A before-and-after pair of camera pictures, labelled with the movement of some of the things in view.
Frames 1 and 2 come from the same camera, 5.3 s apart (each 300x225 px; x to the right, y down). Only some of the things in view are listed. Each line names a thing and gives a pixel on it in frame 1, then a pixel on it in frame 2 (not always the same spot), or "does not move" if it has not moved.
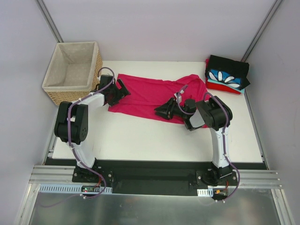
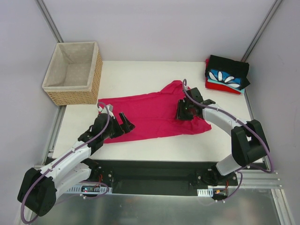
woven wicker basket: x=73 y=71 does not move
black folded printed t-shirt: x=233 y=72 does not move
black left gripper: x=117 y=91 -> x=120 y=126
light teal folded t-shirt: x=242 y=90 does not move
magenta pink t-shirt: x=148 y=92 -> x=152 y=115
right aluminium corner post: x=268 y=19 does not move
